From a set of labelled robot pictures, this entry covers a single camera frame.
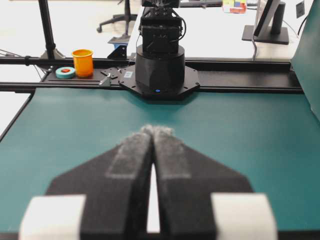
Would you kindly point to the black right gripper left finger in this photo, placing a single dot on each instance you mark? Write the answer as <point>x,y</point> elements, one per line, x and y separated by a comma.
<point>104,198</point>

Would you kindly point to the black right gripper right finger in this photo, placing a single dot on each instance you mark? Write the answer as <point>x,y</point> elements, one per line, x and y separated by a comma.
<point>202,199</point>

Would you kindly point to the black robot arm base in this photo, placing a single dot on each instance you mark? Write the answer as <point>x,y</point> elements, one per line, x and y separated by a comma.
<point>160,70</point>

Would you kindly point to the teal tape roll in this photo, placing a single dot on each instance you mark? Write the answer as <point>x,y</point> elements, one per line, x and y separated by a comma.
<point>65,72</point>

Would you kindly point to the orange plastic cup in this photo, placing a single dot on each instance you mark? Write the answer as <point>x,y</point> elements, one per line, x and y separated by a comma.
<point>83,62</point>

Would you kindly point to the black tripod pole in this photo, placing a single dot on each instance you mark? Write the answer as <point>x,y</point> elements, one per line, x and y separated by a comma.
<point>50,47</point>

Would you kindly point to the black office chair base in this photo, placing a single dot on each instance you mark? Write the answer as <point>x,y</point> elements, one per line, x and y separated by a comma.
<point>127,17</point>

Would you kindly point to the black monitor stand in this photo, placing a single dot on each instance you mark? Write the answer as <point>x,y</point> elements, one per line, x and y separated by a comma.
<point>268,24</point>

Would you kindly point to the colourful box on desk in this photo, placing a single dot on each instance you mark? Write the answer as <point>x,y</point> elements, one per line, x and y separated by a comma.
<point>234,6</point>

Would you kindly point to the black aluminium frame rail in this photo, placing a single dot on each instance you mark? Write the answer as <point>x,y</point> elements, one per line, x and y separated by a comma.
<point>214,76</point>

